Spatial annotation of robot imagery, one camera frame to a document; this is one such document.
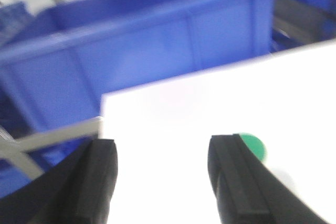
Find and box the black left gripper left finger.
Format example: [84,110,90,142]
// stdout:
[1,139,118,223]

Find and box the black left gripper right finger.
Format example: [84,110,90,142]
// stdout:
[207,134,325,223]

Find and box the green mushroom push button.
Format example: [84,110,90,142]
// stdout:
[239,133,267,162]

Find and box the large blue bin lower left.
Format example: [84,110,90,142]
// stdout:
[1,0,274,131]

